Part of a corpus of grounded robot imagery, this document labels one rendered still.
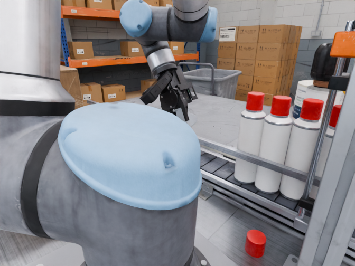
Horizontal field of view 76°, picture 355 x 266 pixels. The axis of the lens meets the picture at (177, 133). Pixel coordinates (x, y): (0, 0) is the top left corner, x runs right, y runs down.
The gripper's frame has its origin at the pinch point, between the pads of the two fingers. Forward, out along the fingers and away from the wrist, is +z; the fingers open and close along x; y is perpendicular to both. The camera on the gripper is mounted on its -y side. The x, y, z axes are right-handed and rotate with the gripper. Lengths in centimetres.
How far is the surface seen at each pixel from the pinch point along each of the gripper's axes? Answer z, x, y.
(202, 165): 9.0, -4.4, -2.3
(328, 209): 13.5, -35.2, -16.2
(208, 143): 3.5, -10.7, -4.0
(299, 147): 9.1, -28.7, -1.3
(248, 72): -49, 131, 316
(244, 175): 12.8, -15.8, -2.6
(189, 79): -52, 125, 163
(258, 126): 3.1, -22.8, -1.7
